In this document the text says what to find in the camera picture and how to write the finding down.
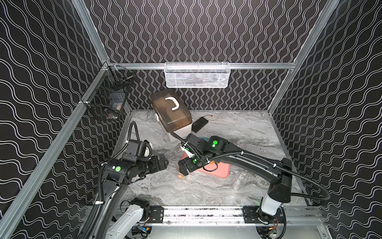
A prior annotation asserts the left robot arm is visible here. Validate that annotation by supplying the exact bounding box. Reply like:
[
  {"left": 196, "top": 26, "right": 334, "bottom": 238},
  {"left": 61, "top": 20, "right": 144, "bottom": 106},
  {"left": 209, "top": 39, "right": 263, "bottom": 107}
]
[{"left": 77, "top": 121, "right": 169, "bottom": 239}]

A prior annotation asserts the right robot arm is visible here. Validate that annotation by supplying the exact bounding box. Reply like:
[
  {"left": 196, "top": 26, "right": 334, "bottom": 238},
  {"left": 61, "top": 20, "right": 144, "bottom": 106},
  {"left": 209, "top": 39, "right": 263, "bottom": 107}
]
[{"left": 171, "top": 132, "right": 330, "bottom": 225}]

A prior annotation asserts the pink plastic tray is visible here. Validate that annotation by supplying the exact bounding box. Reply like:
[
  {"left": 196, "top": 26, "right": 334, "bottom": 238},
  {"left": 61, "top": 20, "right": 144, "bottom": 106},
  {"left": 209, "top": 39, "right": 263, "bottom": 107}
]
[{"left": 182, "top": 153, "right": 230, "bottom": 178}]

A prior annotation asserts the black battery pack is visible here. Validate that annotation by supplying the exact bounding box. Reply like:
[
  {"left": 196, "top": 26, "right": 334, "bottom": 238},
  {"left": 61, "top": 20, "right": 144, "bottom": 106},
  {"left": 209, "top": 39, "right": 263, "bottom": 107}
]
[{"left": 192, "top": 117, "right": 209, "bottom": 133}]

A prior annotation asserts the white box brown lid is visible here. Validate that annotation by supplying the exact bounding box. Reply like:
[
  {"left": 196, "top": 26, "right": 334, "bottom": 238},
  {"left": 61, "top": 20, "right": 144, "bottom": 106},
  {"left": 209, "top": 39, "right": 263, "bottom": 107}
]
[{"left": 151, "top": 89, "right": 193, "bottom": 142}]

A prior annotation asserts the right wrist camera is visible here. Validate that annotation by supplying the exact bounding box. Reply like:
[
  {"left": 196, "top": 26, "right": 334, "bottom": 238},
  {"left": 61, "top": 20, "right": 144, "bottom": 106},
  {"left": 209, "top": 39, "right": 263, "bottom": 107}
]
[{"left": 180, "top": 145, "right": 194, "bottom": 158}]

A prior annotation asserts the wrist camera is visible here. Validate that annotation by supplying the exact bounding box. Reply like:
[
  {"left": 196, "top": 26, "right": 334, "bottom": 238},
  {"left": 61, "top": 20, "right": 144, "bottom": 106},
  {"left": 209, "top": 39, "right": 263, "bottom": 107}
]
[
  {"left": 144, "top": 142, "right": 153, "bottom": 160},
  {"left": 180, "top": 145, "right": 194, "bottom": 158}
]

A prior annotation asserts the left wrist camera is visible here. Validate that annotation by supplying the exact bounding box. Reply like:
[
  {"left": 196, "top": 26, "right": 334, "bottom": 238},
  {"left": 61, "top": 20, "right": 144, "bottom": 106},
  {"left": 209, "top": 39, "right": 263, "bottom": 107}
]
[{"left": 144, "top": 142, "right": 153, "bottom": 160}]

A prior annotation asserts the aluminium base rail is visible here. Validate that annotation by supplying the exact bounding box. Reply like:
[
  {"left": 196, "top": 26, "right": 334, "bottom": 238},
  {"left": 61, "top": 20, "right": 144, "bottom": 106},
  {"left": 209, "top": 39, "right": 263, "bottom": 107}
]
[{"left": 83, "top": 205, "right": 326, "bottom": 226}]

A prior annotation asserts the black wire wall basket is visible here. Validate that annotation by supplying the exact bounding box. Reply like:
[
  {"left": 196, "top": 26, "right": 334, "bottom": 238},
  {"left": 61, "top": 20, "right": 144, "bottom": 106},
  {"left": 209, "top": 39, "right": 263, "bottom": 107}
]
[{"left": 86, "top": 64, "right": 136, "bottom": 121}]

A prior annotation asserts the white mesh wall basket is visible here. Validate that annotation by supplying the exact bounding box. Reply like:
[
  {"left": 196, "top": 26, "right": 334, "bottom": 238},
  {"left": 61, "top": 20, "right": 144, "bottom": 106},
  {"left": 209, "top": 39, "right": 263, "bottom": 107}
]
[{"left": 164, "top": 62, "right": 231, "bottom": 88}]

